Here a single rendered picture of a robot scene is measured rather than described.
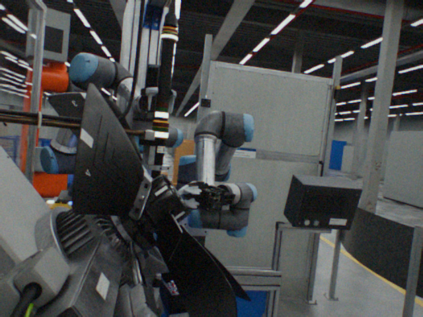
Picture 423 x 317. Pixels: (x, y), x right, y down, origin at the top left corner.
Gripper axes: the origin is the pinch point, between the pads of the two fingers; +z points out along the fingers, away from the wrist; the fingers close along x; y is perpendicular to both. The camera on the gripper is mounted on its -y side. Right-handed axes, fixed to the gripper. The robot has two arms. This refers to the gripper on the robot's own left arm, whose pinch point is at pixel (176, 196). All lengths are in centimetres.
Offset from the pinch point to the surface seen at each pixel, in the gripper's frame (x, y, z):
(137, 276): 5.1, 26.2, 31.1
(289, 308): 123, -39, -191
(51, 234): 3.3, 7.3, 39.1
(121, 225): 1.0, 12.8, 26.8
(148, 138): -17.3, 3.4, 16.3
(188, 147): 66, -533, -517
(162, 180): -9.2, 14.0, 18.4
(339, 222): 8, 25, -69
